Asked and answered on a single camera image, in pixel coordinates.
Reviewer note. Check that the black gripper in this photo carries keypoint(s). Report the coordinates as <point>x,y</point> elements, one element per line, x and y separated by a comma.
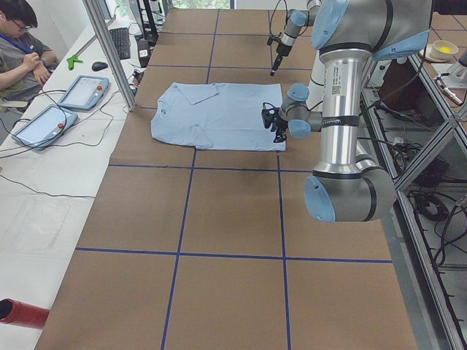
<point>280,128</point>
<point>281,50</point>

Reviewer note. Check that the light blue t-shirt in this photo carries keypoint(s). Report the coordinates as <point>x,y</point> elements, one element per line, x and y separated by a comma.
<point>217,116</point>

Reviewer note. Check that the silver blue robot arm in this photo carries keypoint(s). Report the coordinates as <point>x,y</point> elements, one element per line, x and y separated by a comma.
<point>346,185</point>
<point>296,22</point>

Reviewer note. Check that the black label box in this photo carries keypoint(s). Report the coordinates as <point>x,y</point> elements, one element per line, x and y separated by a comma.
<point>143,50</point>

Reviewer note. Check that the black keyboard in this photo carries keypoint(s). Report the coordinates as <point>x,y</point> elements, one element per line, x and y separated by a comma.
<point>121,40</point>

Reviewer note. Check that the black computer mouse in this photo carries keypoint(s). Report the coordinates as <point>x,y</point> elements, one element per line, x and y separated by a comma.
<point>98,66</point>

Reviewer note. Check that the far blue teach pendant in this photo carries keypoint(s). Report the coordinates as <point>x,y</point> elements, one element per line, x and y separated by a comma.
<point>84,93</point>

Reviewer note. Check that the blue teach pendant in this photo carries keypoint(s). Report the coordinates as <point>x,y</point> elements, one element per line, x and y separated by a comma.
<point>84,93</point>
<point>43,130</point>

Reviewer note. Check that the green plastic tool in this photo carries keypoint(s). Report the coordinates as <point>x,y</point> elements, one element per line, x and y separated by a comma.
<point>72,61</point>

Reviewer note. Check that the near blue teach pendant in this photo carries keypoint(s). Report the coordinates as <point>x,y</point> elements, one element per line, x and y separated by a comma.
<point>43,130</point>

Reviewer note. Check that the seated person in grey shirt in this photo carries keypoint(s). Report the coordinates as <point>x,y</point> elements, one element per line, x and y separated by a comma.
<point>25,60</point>

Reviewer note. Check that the red cylinder bottle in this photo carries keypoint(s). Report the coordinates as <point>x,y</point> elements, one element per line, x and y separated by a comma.
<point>22,314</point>

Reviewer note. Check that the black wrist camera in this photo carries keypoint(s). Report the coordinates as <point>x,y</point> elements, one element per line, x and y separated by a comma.
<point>269,116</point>
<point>272,38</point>

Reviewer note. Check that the aluminium frame post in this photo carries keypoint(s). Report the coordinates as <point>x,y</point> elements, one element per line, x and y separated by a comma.
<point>97,20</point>

